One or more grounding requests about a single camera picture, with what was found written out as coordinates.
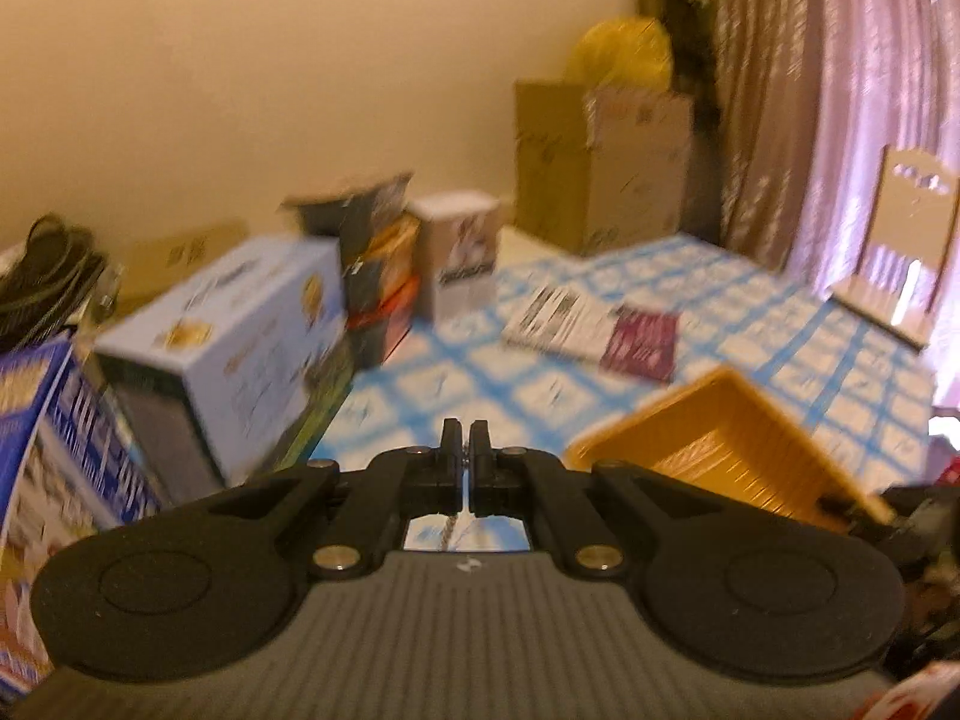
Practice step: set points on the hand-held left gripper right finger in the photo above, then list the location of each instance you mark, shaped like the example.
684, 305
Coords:
481, 465

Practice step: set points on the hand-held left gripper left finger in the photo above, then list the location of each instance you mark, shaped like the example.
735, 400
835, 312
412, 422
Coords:
452, 465

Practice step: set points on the golden plastic tray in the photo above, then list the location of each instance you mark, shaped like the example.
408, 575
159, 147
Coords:
712, 435

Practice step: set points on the red white printed cloth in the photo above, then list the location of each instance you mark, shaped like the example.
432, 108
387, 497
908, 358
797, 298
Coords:
900, 694

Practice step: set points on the white book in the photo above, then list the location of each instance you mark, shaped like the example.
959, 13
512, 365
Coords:
559, 319

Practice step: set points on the small white product box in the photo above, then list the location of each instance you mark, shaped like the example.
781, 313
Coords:
454, 255

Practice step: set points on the white green milk carton box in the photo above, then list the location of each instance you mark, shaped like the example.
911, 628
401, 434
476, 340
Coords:
247, 345

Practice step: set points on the blue checked tablecloth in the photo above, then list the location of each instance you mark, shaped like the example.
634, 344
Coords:
750, 315

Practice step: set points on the wooden chair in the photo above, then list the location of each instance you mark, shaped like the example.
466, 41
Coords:
907, 240

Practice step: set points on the dark brown cardboard box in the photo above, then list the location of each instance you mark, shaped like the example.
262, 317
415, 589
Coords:
551, 165

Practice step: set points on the light brown cardboard box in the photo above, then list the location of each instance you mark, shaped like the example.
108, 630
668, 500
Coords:
637, 165

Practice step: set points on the yellow brown cardboard box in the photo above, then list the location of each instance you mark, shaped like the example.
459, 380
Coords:
180, 255

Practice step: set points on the black storage rack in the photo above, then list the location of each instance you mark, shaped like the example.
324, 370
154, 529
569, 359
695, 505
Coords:
705, 165

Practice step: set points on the blue milk carton box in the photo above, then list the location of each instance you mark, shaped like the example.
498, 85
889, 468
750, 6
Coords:
45, 465

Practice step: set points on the yellow plastic bag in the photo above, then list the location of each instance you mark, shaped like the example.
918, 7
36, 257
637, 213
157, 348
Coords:
619, 56

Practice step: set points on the pink beige curtain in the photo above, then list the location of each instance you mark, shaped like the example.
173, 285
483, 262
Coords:
825, 90

